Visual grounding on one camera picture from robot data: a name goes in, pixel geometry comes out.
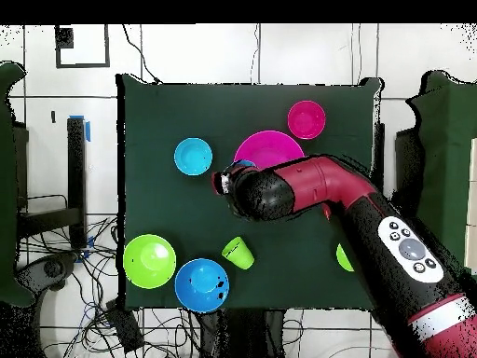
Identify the black metal stand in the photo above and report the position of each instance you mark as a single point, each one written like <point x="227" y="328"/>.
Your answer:
<point x="76" y="179"/>

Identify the blue cup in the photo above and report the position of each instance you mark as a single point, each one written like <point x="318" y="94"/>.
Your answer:
<point x="244" y="163"/>

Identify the blue tape strip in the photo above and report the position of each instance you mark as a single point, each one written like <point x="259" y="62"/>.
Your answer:
<point x="87" y="131"/>

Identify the green cup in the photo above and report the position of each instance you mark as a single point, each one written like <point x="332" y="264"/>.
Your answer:
<point x="238" y="253"/>

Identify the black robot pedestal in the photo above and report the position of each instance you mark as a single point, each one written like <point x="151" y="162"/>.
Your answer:
<point x="242" y="335"/>

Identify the dark green tablecloth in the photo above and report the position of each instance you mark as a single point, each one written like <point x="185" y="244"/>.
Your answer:
<point x="186" y="112"/>

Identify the stack of white boxes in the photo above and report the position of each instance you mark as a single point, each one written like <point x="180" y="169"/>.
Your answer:
<point x="472" y="186"/>

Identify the grey chair base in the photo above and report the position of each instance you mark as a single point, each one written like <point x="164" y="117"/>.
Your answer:
<point x="52" y="268"/>

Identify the large blue bowl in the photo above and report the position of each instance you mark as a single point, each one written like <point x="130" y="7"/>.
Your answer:
<point x="201" y="285"/>

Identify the small magenta bowl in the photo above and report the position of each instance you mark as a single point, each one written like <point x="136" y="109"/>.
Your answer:
<point x="306" y="119"/>

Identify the large green bowl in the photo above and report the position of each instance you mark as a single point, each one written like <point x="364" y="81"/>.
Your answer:
<point x="149" y="261"/>

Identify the green cloth side table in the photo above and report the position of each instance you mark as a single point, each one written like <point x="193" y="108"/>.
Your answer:
<point x="447" y="149"/>
<point x="7" y="186"/>

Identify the black box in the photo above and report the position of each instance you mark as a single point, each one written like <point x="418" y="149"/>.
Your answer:
<point x="408" y="167"/>
<point x="20" y="167"/>

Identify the black power strip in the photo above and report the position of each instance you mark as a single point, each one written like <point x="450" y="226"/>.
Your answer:
<point x="125" y="328"/>

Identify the small cyan bowl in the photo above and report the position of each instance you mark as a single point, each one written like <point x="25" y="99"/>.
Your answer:
<point x="193" y="156"/>

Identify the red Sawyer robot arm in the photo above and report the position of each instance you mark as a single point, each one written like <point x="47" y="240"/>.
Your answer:
<point x="316" y="182"/>

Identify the large pink bowl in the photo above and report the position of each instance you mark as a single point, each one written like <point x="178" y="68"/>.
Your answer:
<point x="268" y="149"/>

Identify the small green bowl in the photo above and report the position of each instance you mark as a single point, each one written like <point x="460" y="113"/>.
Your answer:
<point x="343" y="259"/>

